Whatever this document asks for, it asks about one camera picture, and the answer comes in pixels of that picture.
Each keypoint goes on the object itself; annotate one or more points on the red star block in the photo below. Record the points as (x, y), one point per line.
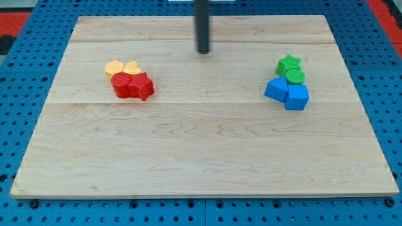
(140, 86)

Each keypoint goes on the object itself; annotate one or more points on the green star block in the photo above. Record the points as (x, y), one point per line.
(287, 63)

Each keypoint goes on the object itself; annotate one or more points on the light wooden board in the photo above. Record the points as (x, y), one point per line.
(208, 131)

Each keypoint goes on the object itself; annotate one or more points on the blue triangular block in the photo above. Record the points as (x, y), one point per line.
(277, 89)

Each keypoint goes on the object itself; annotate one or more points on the yellow heart block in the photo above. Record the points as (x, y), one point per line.
(132, 68)

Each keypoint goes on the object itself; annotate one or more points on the red cylinder block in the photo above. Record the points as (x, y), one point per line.
(120, 83)

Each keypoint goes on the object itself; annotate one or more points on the blue cube block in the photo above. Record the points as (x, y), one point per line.
(297, 97)

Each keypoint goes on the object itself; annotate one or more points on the yellow hexagon block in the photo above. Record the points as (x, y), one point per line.
(112, 68)

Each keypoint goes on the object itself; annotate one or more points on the green cylinder block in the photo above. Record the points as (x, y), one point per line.
(295, 76)

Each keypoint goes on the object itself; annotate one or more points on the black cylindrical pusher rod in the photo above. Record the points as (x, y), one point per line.
(202, 26)

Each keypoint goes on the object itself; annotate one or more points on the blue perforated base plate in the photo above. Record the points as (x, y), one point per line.
(30, 66)

